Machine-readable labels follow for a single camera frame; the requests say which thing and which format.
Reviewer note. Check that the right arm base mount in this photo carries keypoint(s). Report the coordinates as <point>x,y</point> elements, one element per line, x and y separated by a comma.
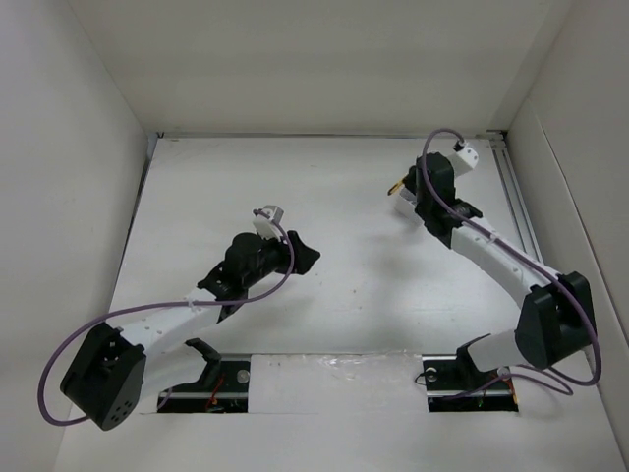
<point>454,384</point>

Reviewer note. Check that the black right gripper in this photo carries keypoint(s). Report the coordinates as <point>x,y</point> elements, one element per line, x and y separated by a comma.
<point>411,180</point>

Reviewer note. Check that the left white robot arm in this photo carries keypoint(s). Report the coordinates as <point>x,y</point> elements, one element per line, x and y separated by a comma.
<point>116,368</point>

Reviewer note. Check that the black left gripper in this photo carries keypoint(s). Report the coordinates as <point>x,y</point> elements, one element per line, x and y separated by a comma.
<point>303,256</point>

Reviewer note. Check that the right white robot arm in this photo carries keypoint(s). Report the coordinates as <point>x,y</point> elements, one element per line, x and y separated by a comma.
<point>556,331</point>

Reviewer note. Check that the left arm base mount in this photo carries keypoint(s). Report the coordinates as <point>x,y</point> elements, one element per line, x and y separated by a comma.
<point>222,387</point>

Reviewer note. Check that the white divided container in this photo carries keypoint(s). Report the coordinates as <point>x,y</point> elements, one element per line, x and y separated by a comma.
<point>404,205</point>

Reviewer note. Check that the yellow utility knife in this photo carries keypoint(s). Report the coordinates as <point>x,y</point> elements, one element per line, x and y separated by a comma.
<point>395,188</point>

